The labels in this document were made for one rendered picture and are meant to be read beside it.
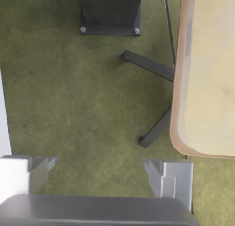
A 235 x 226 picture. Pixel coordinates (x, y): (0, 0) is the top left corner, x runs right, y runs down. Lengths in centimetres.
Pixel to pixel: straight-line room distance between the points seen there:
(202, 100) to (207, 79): 4
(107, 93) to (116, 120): 11
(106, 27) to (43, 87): 34
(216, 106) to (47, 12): 85
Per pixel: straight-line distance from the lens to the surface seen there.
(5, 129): 33
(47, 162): 16
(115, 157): 121
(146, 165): 16
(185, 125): 59
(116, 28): 121
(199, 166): 127
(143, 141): 115
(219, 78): 61
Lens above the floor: 119
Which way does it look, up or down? 88 degrees down
